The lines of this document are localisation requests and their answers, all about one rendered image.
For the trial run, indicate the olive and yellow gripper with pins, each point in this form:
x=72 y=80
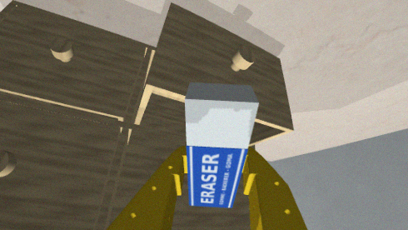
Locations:
x=272 y=205

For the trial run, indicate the white and blue eraser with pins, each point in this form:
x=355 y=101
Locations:
x=219 y=123

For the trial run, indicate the brown wooden chest of drawers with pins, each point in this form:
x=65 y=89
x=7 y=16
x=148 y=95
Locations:
x=126 y=126

